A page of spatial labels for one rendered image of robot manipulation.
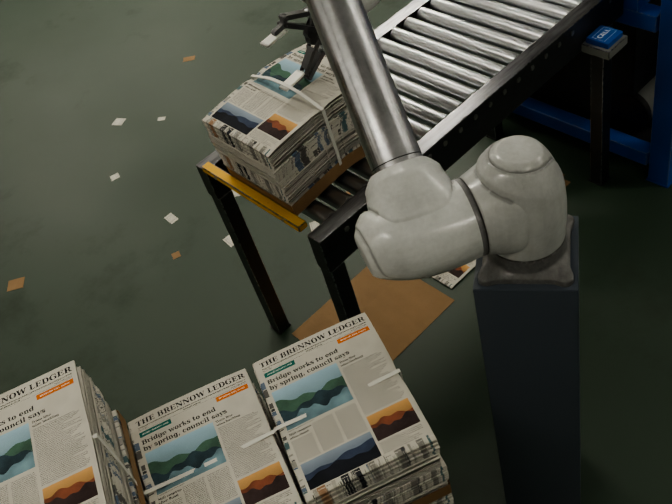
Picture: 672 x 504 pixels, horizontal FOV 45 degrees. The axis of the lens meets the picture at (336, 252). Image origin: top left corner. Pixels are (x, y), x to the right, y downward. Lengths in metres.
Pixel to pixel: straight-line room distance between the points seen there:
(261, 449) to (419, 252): 0.55
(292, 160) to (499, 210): 0.75
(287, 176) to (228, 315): 1.11
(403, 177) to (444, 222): 0.11
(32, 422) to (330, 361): 0.62
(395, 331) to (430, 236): 1.42
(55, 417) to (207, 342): 1.46
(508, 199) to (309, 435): 0.63
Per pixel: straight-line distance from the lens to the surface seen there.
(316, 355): 1.81
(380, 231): 1.46
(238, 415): 1.78
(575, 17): 2.68
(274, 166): 2.04
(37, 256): 3.76
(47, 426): 1.65
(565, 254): 1.65
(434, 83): 2.49
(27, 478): 1.61
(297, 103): 2.12
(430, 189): 1.47
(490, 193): 1.48
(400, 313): 2.90
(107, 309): 3.35
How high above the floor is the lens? 2.26
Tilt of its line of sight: 46 degrees down
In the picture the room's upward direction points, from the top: 18 degrees counter-clockwise
